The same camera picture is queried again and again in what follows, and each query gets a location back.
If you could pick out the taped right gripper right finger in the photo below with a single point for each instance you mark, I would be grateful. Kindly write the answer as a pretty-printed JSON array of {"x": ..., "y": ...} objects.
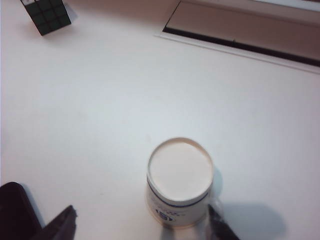
[{"x": 221, "y": 226}]

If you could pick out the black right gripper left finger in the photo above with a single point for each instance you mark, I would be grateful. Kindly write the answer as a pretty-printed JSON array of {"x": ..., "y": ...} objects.
[{"x": 62, "y": 225}]

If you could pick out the white paper cup blue logo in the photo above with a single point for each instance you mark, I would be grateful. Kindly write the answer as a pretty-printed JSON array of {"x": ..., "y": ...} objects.
[{"x": 180, "y": 172}]

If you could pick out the rubik's cube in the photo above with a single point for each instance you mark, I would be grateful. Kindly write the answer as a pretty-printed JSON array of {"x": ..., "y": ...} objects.
[{"x": 47, "y": 15}]

